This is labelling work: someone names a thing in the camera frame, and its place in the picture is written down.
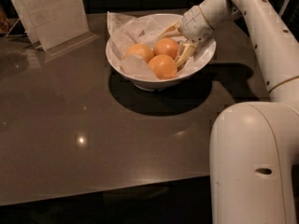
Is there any white rounded gripper body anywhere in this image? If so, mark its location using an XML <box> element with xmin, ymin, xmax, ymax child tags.
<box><xmin>180</xmin><ymin>6</ymin><xmax>215</xmax><ymax>43</ymax></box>

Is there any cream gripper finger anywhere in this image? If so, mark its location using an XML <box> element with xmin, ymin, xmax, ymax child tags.
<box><xmin>158</xmin><ymin>21</ymin><xmax>182</xmax><ymax>40</ymax></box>
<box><xmin>175</xmin><ymin>41</ymin><xmax>198</xmax><ymax>67</ymax></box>

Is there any orange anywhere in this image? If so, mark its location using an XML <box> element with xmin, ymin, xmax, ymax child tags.
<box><xmin>124</xmin><ymin>44</ymin><xmax>154</xmax><ymax>63</ymax></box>
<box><xmin>149</xmin><ymin>54</ymin><xmax>178</xmax><ymax>79</ymax></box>
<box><xmin>153</xmin><ymin>38</ymin><xmax>178</xmax><ymax>59</ymax></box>

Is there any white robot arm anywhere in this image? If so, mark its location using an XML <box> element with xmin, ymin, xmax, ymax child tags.
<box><xmin>165</xmin><ymin>0</ymin><xmax>299</xmax><ymax>224</ymax></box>

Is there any white ceramic bowl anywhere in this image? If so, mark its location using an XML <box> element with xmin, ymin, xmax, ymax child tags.
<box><xmin>105</xmin><ymin>13</ymin><xmax>217</xmax><ymax>91</ymax></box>

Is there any white paper napkin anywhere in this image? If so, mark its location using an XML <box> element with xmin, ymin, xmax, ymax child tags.
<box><xmin>107</xmin><ymin>11</ymin><xmax>204</xmax><ymax>82</ymax></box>

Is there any clear acrylic sign holder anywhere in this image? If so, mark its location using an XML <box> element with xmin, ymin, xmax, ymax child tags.
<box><xmin>11</xmin><ymin>0</ymin><xmax>95</xmax><ymax>54</ymax></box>

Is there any brown object at left edge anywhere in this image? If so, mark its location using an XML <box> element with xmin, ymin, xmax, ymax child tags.
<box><xmin>0</xmin><ymin>8</ymin><xmax>10</xmax><ymax>35</ymax></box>

